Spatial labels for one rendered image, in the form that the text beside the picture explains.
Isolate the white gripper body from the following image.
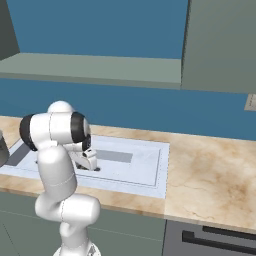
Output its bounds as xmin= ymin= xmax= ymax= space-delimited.
xmin=73 ymin=148 xmax=99 ymax=171

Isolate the pale blue sink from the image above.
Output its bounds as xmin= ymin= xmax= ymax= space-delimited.
xmin=0 ymin=134 xmax=171 ymax=200

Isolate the grey-green base cupboard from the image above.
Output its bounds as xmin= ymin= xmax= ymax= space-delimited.
xmin=0 ymin=191 xmax=167 ymax=256

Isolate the grey-green wall shelf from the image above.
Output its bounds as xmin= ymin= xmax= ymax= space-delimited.
xmin=0 ymin=52 xmax=183 ymax=90

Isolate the black dishwasher handle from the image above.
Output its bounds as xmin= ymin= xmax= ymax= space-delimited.
xmin=181 ymin=225 xmax=256 ymax=256

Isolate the dark grey-green wall cupboard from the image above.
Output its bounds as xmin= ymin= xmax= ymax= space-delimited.
xmin=0 ymin=0 xmax=21 ymax=62

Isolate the beige wall socket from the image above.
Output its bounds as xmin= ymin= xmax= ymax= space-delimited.
xmin=244 ymin=93 xmax=256 ymax=111

